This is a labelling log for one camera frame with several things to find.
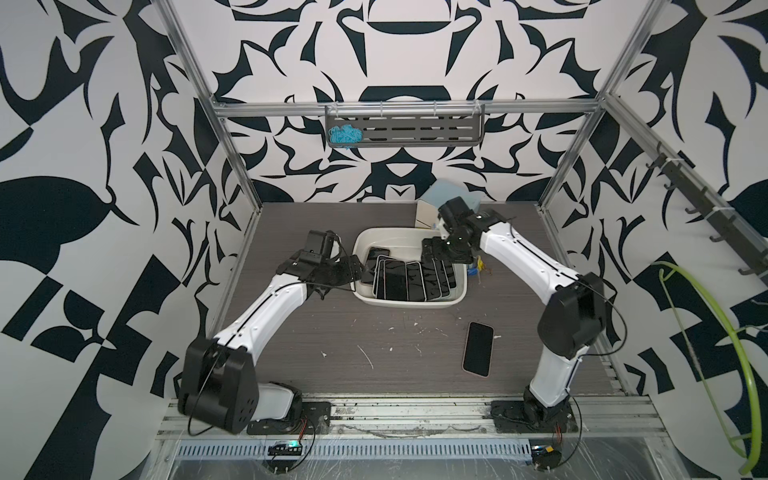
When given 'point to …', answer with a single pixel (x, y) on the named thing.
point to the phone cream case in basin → (395, 280)
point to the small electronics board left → (285, 448)
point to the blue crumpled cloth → (345, 136)
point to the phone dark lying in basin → (368, 273)
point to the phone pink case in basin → (415, 282)
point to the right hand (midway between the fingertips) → (431, 253)
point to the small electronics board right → (545, 458)
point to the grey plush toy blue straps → (480, 266)
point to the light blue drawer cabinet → (444, 190)
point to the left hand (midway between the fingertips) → (350, 266)
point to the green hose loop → (751, 376)
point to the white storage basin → (404, 243)
